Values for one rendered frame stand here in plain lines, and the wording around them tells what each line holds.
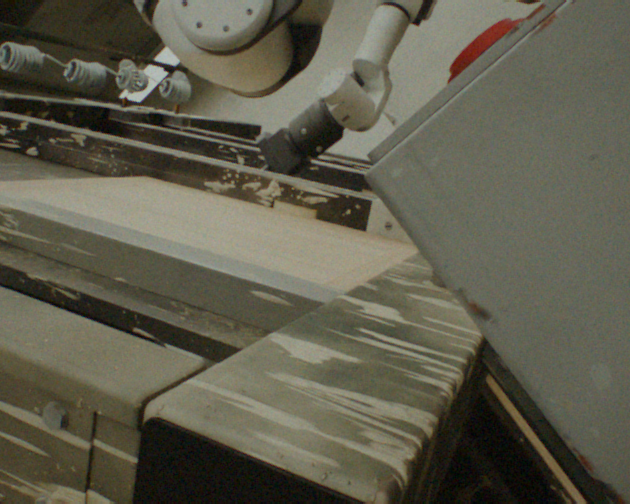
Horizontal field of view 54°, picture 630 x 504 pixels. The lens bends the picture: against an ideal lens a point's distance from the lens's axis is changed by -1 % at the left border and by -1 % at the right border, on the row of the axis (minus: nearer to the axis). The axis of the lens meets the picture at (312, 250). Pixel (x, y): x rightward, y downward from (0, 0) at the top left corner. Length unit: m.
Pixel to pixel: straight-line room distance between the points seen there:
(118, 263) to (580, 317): 0.47
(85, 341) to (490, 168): 0.23
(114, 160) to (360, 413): 0.99
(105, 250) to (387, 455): 0.41
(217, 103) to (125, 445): 6.49
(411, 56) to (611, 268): 5.95
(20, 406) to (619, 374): 0.28
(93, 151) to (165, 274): 0.72
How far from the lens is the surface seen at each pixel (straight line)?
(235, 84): 0.57
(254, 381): 0.33
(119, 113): 1.87
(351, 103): 1.18
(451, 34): 6.13
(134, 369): 0.32
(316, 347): 0.38
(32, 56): 1.61
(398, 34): 1.28
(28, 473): 0.37
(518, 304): 0.22
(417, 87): 6.08
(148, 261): 0.59
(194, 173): 1.14
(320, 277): 0.68
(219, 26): 0.49
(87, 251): 0.64
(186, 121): 2.06
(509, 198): 0.22
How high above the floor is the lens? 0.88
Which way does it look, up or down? 8 degrees up
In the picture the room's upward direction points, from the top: 36 degrees counter-clockwise
